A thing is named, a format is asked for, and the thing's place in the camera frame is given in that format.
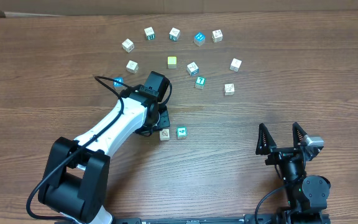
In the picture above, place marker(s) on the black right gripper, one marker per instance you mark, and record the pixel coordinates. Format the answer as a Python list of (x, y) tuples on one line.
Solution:
[(279, 154)]

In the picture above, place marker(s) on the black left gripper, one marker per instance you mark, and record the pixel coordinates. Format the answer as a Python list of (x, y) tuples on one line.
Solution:
[(164, 119)]

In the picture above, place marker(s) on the leaf drawing wooden block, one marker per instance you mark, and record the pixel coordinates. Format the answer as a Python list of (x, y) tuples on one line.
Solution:
[(164, 134)]

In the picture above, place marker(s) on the green 4 wooden block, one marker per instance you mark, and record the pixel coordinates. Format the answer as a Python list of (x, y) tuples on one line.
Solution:
[(182, 132)]

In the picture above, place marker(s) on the green 7 wooden block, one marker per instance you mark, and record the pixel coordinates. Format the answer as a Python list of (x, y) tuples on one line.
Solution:
[(200, 82)]

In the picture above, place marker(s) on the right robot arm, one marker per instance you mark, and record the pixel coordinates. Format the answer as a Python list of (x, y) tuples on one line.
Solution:
[(306, 194)]

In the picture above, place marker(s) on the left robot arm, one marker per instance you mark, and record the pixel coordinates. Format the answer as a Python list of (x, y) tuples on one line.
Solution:
[(75, 179)]

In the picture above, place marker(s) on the blue X wooden block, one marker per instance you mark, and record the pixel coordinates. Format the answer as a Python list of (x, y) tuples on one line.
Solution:
[(118, 82)]

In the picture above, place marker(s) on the wooden block left middle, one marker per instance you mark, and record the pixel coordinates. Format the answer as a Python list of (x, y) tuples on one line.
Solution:
[(132, 66)]

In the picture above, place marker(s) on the yellow top wooden block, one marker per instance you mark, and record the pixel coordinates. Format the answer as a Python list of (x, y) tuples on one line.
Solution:
[(172, 62)]

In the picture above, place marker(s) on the wooden block blue side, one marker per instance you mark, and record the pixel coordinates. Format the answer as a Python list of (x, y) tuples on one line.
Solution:
[(192, 68)]

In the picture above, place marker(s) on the wooden block lower right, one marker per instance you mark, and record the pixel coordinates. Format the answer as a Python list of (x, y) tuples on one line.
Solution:
[(229, 89)]

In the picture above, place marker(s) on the plain wooden block far left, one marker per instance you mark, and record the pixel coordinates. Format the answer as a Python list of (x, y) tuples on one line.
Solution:
[(128, 45)]

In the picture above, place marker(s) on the wooden block teal letter side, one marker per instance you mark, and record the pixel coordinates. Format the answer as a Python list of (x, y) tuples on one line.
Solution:
[(174, 34)]

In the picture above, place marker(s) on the wooden block far right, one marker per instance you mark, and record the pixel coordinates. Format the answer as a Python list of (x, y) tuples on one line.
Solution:
[(235, 65)]

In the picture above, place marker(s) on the blue top wooden block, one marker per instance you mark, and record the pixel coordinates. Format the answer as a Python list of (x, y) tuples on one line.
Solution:
[(199, 39)]

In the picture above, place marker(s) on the wooden block drawing top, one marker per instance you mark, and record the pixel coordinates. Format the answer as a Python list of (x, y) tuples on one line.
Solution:
[(217, 35)]

